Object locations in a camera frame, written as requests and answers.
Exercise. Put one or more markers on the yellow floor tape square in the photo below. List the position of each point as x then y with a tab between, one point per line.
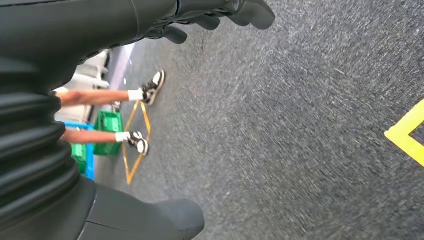
130	179

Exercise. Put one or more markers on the green plastic crate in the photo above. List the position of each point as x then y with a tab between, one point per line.
78	159
107	126

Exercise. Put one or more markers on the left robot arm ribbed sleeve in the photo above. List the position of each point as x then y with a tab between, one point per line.
26	132

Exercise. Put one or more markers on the blue metal shelf rack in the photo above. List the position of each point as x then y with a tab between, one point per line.
89	159

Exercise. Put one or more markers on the person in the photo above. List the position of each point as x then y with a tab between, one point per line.
92	97

